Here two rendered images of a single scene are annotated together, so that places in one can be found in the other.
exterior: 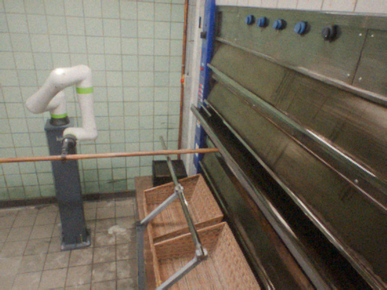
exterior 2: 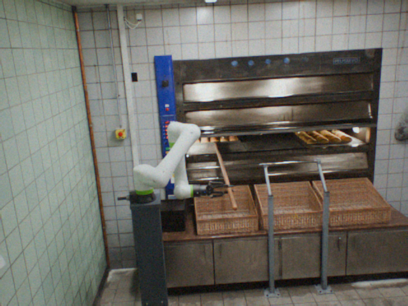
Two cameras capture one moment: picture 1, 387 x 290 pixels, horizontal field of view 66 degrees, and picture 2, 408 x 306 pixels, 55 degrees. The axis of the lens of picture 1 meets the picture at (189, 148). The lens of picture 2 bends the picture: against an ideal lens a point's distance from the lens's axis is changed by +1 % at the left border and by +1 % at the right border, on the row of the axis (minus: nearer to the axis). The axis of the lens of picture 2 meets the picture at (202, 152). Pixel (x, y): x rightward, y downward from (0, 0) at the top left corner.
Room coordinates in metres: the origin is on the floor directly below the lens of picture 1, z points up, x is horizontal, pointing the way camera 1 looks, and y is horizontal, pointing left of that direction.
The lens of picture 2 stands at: (1.18, 3.37, 2.19)
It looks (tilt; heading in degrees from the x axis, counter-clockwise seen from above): 15 degrees down; 283
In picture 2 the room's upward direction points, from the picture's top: 3 degrees counter-clockwise
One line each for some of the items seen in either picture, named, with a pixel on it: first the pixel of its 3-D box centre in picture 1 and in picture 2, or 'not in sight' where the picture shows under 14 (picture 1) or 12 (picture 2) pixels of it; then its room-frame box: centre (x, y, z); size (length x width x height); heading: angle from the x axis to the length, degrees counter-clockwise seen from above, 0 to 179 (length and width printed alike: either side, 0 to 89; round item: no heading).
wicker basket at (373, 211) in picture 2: not in sight; (349, 200); (0.62, -0.26, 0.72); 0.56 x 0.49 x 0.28; 16
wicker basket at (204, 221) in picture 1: (179, 210); (224, 208); (1.77, 0.04, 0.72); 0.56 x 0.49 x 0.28; 16
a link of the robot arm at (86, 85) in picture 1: (82, 79); (176, 134); (1.98, 0.75, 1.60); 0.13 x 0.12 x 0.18; 149
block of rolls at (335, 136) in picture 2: not in sight; (320, 134); (0.84, -0.94, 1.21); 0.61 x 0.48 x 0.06; 105
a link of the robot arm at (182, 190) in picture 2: (72, 135); (183, 190); (1.93, 0.84, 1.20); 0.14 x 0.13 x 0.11; 15
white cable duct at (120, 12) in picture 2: (192, 84); (132, 132); (2.63, 0.01, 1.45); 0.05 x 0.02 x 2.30; 15
